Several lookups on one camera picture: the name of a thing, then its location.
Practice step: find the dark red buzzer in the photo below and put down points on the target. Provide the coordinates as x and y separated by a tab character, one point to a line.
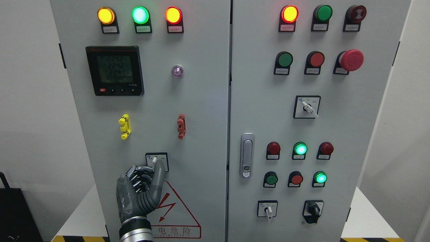
353	18

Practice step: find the right grey cabinet door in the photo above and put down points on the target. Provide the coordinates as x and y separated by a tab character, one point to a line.
263	104

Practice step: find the red push button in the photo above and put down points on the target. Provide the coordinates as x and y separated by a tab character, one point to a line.
295	179
313	63

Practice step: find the dark red indicator light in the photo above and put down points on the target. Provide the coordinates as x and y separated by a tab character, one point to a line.
324	151
273	151

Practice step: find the silver black robot forearm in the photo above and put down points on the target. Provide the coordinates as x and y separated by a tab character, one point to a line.
136	229

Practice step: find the black rotary knob switch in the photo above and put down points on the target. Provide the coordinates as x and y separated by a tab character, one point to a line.
312	210

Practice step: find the left grey cabinet door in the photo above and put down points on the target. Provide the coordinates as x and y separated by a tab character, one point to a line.
198	162

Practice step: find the white rotary selector switch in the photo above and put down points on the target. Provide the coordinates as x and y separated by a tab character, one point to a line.
267	208
153	158
306	106

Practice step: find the small purple dome light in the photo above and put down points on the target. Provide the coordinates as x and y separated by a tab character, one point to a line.
177	71

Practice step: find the red electric hazard warning sign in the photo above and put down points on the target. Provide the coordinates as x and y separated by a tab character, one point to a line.
172	219

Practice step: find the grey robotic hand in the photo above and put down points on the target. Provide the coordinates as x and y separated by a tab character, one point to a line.
139	190

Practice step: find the black bag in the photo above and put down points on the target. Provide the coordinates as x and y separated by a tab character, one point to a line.
16	221

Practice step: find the red mushroom emergency stop button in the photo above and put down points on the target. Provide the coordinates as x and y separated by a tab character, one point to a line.
348	61

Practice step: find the red push button upper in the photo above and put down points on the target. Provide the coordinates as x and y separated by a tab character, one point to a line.
313	63

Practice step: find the grey cabinet door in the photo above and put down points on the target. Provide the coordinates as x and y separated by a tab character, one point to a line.
263	104
198	162

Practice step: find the silver door lock handle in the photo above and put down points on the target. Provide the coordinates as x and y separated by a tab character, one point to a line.
246	156

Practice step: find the lit green push button lower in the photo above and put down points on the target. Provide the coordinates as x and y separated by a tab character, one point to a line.
319	179

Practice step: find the yellow indicator light top left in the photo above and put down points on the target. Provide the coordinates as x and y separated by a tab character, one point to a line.
108	20

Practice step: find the red push button lower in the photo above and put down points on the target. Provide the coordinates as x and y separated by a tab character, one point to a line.
295	179

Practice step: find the green push button upper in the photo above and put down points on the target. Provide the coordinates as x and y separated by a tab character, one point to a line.
283	62

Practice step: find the green indicator light top left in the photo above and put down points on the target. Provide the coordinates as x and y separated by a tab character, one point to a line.
142	20

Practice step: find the red-rimmed lit indicator light left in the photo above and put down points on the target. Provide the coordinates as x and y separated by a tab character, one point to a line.
174	20

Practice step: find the red lit indicator light right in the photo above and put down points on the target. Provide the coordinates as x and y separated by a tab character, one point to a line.
287	18

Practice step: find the dark red indicator light right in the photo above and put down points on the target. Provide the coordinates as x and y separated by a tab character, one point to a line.
324	151

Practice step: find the dark red indicator light left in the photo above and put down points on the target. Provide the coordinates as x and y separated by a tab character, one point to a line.
273	151

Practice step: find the black digital power meter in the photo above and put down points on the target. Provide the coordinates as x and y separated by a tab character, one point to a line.
115	70

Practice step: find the lit green indicator light middle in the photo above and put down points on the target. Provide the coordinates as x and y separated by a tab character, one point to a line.
299	151

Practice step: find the white platform base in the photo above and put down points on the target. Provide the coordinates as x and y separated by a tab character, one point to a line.
364	224

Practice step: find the dark green indicator light top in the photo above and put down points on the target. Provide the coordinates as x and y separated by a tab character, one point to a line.
321	16

